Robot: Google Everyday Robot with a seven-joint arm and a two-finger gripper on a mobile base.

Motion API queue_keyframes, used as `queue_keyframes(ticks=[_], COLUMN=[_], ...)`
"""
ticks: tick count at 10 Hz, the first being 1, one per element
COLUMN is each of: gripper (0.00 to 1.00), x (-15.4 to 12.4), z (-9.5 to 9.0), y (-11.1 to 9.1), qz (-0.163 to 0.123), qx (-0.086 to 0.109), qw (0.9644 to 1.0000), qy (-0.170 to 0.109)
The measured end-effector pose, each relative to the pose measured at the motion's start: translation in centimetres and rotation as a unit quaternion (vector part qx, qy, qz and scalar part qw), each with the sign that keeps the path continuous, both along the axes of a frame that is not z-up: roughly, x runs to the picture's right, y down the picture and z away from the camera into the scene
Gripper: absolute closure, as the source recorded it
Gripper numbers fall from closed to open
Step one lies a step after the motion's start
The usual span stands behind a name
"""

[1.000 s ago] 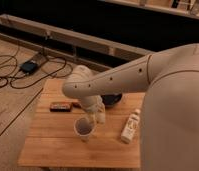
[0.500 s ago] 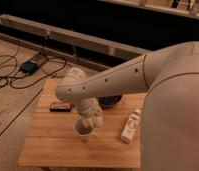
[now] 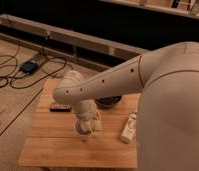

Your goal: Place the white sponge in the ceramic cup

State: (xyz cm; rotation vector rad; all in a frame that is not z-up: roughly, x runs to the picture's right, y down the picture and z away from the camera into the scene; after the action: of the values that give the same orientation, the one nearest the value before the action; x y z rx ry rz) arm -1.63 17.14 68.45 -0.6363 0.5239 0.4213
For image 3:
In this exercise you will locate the dark rectangular bar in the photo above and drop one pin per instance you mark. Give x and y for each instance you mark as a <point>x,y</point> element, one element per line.
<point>54,107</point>

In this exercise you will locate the wooden table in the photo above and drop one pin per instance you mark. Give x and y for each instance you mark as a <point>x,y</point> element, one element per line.
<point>53,142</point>

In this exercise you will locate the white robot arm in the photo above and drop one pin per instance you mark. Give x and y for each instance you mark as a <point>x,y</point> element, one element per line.
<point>167,80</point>

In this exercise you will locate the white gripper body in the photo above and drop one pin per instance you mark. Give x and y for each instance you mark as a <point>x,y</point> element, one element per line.
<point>84,110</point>

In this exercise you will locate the white sponge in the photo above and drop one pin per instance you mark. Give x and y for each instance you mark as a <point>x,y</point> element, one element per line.
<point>94,124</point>

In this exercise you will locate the white lotion bottle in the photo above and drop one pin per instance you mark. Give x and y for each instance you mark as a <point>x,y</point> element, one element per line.
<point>129,130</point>

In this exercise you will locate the dark round bowl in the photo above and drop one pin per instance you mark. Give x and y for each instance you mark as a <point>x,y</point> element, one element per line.
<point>108,102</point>

